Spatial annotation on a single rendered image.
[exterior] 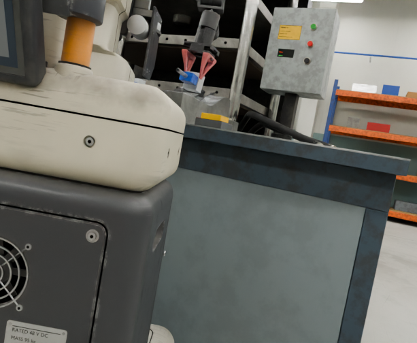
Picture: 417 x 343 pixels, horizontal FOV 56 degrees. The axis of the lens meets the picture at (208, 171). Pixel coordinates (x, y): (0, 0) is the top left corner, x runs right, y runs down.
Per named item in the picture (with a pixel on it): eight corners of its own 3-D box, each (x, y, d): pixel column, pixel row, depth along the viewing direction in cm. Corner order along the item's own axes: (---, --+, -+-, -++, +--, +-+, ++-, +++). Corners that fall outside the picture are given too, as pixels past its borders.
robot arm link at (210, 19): (203, 5, 120) (220, 9, 120) (204, 14, 127) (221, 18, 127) (196, 26, 120) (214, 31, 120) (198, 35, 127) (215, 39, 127)
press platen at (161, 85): (232, 99, 197) (233, 89, 197) (66, 78, 241) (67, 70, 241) (271, 118, 265) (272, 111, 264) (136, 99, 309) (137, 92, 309)
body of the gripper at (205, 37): (190, 54, 128) (196, 31, 128) (218, 58, 124) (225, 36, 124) (181, 45, 122) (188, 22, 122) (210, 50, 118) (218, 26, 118)
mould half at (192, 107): (177, 122, 118) (186, 77, 117) (108, 111, 128) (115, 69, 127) (236, 137, 163) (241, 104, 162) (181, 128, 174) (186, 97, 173)
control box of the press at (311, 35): (275, 314, 190) (336, 5, 180) (219, 295, 203) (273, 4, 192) (286, 301, 211) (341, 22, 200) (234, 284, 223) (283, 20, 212)
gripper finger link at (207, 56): (190, 79, 127) (198, 51, 127) (210, 83, 124) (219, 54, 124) (181, 72, 121) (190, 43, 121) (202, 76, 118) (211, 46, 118)
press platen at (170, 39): (241, 48, 195) (243, 38, 195) (72, 37, 240) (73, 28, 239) (278, 81, 263) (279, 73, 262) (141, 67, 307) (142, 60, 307)
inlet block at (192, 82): (182, 79, 113) (187, 62, 113) (167, 77, 115) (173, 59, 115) (200, 93, 125) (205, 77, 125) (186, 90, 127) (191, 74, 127)
